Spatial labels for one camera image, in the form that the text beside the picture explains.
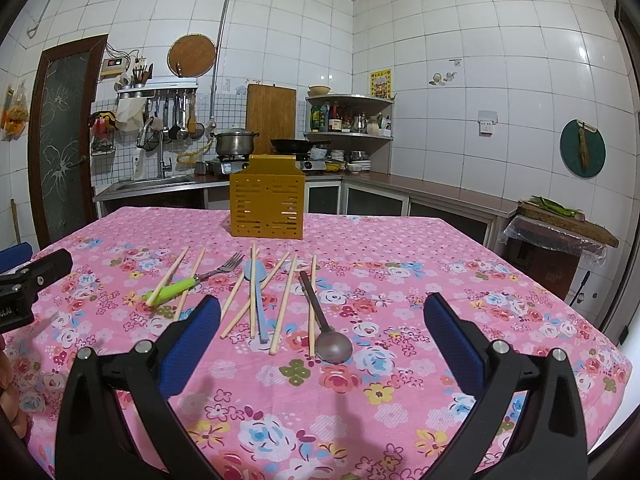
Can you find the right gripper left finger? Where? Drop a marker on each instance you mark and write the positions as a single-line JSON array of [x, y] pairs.
[[93, 439]]

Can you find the kitchen counter cabinets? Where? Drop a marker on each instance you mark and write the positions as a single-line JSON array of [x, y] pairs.
[[480, 216]]

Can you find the person's left hand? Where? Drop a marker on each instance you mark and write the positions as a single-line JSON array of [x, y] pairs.
[[10, 397]]

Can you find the steel sink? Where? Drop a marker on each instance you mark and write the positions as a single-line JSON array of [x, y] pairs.
[[141, 185]]

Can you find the wooden chopstick long diagonal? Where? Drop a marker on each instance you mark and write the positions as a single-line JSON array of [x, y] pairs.
[[240, 313]]

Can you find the wooden chopstick diagonal centre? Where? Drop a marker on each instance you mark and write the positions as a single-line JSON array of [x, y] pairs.
[[236, 287]]

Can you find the dark wooden door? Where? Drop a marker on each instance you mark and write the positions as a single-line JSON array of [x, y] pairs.
[[58, 153]]

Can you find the side table with vegetables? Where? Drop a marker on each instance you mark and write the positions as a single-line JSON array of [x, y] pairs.
[[547, 241]]

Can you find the hanging utensil rack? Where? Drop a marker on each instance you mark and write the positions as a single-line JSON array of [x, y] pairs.
[[160, 111]]

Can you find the dark metal spoon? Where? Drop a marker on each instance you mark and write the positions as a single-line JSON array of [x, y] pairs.
[[332, 346]]

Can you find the light blue spatula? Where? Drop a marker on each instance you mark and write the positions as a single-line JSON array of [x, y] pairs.
[[262, 328]]

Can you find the pink floral tablecloth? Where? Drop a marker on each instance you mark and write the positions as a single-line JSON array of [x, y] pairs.
[[322, 366]]

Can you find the gas stove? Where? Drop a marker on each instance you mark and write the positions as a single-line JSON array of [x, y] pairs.
[[225, 166]]

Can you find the steel cooking pot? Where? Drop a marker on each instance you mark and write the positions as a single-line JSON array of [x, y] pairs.
[[235, 142]]

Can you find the yellow perforated utensil holder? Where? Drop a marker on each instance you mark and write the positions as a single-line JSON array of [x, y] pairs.
[[267, 204]]

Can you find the round woven tray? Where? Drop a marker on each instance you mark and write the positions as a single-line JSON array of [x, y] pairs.
[[191, 56]]

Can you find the black wok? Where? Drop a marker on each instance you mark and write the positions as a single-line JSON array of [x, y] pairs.
[[294, 146]]

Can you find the wooden cutting board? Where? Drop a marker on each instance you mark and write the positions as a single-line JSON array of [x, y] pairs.
[[271, 112]]

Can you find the corner shelf with bottles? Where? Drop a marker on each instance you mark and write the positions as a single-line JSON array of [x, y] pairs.
[[350, 122]]

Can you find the green handled fork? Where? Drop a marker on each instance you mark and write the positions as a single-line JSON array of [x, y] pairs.
[[172, 291]]

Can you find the green round wall board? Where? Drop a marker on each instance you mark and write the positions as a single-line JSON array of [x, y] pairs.
[[582, 149]]

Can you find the white wall socket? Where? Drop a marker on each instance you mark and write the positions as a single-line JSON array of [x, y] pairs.
[[487, 120]]

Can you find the yellow wall poster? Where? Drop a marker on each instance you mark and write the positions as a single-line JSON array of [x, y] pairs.
[[381, 84]]

